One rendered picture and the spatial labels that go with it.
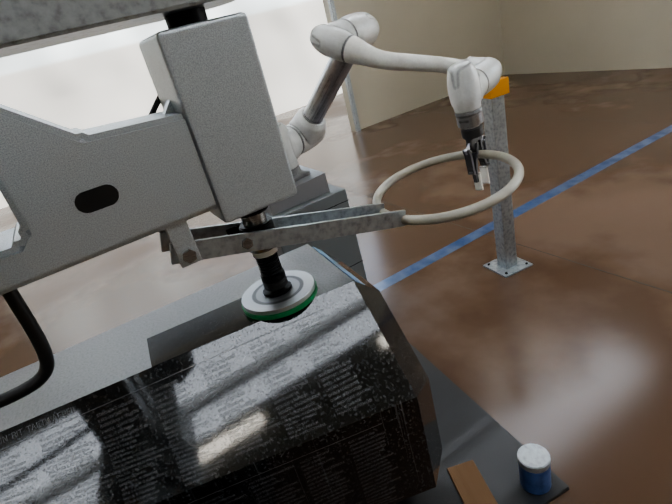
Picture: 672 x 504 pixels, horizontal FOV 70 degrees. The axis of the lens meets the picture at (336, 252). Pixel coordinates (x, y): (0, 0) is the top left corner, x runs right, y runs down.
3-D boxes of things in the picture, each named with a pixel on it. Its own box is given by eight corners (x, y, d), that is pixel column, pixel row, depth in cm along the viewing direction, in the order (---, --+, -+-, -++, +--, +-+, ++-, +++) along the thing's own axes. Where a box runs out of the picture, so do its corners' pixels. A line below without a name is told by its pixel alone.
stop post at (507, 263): (533, 265, 280) (521, 72, 233) (506, 278, 274) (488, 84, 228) (508, 254, 297) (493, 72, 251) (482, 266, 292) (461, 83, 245)
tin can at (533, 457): (513, 482, 163) (510, 456, 157) (531, 464, 167) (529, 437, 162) (540, 501, 155) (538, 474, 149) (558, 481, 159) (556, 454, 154)
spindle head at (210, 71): (163, 264, 106) (69, 52, 87) (145, 239, 124) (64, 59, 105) (303, 204, 120) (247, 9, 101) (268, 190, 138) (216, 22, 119)
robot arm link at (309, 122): (275, 140, 242) (302, 125, 256) (297, 163, 241) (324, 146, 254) (334, 8, 181) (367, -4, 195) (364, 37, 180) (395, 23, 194)
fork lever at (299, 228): (175, 269, 109) (173, 248, 108) (158, 247, 125) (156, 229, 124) (412, 228, 143) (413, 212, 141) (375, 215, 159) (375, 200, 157)
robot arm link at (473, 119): (449, 115, 164) (453, 132, 167) (473, 113, 157) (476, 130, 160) (462, 105, 169) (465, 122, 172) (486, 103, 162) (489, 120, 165)
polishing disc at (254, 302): (227, 308, 136) (226, 304, 135) (276, 270, 150) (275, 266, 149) (281, 321, 123) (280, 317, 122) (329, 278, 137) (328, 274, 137)
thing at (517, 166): (442, 243, 130) (440, 233, 128) (347, 207, 170) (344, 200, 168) (559, 165, 146) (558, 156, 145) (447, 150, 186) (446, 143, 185)
